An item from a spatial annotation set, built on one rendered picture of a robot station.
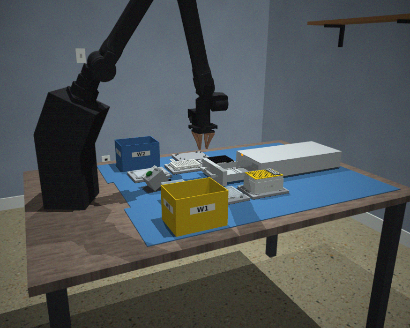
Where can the blue bench mat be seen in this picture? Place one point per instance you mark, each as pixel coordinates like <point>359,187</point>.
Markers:
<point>306,191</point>

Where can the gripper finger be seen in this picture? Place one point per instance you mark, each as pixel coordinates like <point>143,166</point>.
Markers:
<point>208,140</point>
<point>198,138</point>

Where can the yellow open-top bin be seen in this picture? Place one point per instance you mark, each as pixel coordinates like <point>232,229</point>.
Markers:
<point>193,206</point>

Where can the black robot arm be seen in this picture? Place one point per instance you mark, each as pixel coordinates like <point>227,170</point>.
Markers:
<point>101,67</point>

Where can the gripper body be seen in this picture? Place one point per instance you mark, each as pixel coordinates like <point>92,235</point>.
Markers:
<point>203,124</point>

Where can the blue open-top bin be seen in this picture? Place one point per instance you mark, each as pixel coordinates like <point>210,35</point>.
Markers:
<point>137,153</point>

